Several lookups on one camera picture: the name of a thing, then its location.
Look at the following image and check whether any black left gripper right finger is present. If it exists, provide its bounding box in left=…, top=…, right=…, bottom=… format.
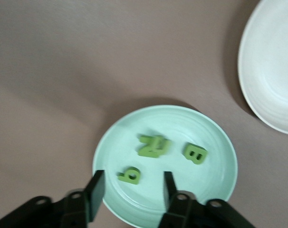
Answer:
left=158, top=171, right=196, bottom=228

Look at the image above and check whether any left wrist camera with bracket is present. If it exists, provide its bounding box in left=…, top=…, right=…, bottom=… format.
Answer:
left=0, top=196, right=254, bottom=228

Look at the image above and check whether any green foam letter u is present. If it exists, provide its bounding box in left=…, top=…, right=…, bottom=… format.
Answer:
left=151, top=136, right=171, bottom=159

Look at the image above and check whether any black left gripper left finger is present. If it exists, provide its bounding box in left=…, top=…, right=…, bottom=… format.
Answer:
left=59, top=170, right=105, bottom=228

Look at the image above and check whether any brown table cover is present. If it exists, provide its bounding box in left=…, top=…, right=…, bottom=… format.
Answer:
left=0, top=0, right=288, bottom=228

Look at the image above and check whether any green foam letter N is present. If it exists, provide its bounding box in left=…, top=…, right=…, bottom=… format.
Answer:
left=137, top=134, right=160, bottom=158

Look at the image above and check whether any green foam letter b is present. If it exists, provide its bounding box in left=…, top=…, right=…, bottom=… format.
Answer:
left=117, top=166, right=143, bottom=185
left=182, top=142, right=209, bottom=166

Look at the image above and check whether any beige round plate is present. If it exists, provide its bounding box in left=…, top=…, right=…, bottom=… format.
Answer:
left=238, top=0, right=288, bottom=136

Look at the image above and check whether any green round plate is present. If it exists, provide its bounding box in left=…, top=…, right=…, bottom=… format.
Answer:
left=92, top=105, right=239, bottom=223

